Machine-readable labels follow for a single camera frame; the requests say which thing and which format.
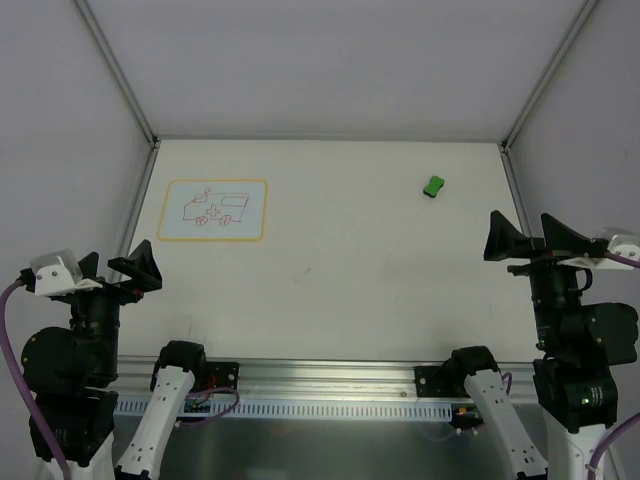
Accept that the yellow-framed small whiteboard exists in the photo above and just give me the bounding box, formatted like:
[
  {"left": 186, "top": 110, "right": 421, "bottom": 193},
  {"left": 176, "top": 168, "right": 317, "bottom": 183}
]
[{"left": 157, "top": 179, "right": 268, "bottom": 242}]

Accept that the green bone-shaped eraser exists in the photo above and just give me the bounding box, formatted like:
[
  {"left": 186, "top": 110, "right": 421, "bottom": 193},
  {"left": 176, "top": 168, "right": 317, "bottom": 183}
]
[{"left": 422, "top": 175, "right": 445, "bottom": 198}]

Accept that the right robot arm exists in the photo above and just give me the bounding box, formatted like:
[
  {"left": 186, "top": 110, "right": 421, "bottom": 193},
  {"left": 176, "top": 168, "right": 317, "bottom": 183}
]
[{"left": 432, "top": 211, "right": 639, "bottom": 479}]

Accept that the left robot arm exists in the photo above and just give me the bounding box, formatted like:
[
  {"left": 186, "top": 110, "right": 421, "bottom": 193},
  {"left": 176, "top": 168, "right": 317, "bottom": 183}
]
[{"left": 20, "top": 240, "right": 208, "bottom": 479}]

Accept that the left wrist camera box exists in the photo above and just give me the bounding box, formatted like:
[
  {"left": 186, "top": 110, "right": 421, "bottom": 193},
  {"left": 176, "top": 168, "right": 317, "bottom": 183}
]
[{"left": 30, "top": 249, "right": 101, "bottom": 298}]

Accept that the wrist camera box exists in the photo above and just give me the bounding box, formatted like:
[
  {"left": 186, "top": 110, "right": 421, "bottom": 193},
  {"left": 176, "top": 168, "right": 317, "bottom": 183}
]
[
  {"left": 30, "top": 249, "right": 101, "bottom": 298},
  {"left": 564, "top": 228, "right": 639, "bottom": 270}
]

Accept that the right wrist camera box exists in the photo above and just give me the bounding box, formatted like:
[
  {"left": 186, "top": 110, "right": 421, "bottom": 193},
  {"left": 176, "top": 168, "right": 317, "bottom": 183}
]
[{"left": 564, "top": 228, "right": 639, "bottom": 270}]

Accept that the right aluminium frame post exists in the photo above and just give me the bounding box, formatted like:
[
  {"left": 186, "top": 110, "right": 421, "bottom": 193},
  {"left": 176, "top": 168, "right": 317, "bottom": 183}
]
[{"left": 498, "top": 0, "right": 601, "bottom": 234}]

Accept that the aluminium frame post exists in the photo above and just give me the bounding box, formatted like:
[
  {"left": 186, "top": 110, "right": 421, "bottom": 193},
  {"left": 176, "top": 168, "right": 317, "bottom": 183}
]
[
  {"left": 498, "top": 0, "right": 601, "bottom": 234},
  {"left": 71, "top": 0, "right": 160, "bottom": 257}
]

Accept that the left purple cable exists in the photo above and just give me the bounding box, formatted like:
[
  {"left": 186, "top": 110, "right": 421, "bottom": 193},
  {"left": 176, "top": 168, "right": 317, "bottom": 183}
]
[{"left": 0, "top": 279, "right": 74, "bottom": 480}]

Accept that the left aluminium frame post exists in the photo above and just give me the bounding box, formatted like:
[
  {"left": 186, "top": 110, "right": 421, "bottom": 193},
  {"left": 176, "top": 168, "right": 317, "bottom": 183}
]
[{"left": 71, "top": 0, "right": 160, "bottom": 257}]

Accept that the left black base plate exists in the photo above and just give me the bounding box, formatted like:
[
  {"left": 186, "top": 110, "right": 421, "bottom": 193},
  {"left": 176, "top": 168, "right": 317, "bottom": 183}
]
[{"left": 204, "top": 361, "right": 240, "bottom": 389}]

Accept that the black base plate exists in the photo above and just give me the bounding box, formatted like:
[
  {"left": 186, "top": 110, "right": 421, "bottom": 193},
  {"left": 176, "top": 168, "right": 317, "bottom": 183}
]
[
  {"left": 204, "top": 361, "right": 240, "bottom": 389},
  {"left": 413, "top": 365, "right": 456, "bottom": 398}
]

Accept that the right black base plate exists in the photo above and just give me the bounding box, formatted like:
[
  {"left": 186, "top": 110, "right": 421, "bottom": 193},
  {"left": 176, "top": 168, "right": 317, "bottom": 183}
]
[{"left": 413, "top": 365, "right": 456, "bottom": 398}]

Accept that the aluminium front rail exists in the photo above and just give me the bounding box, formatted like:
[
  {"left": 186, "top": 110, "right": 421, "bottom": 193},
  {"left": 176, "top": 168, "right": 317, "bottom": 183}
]
[{"left": 112, "top": 356, "right": 535, "bottom": 404}]

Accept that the white slotted cable duct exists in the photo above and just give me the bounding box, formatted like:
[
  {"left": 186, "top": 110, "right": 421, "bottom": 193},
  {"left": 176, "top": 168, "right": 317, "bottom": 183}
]
[{"left": 116, "top": 395, "right": 456, "bottom": 423}]

